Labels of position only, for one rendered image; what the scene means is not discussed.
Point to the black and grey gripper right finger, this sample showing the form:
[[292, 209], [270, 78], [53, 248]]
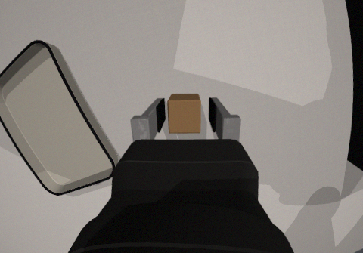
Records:
[[225, 125]]

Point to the brown block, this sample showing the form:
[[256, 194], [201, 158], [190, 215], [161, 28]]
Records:
[[184, 113]]

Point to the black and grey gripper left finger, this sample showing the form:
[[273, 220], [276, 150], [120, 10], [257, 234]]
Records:
[[147, 125]]

